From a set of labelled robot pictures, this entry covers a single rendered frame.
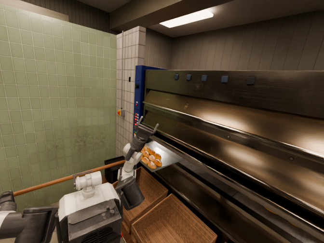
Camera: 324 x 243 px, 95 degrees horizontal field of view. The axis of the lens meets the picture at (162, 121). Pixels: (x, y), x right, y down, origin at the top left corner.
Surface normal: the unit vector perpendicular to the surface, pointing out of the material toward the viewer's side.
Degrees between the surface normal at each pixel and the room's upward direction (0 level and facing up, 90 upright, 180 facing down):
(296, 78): 90
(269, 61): 90
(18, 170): 90
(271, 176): 70
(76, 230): 0
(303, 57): 90
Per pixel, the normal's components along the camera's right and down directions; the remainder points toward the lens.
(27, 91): 0.63, 0.25
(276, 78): -0.77, 0.10
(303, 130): -0.70, -0.23
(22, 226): 0.39, -0.40
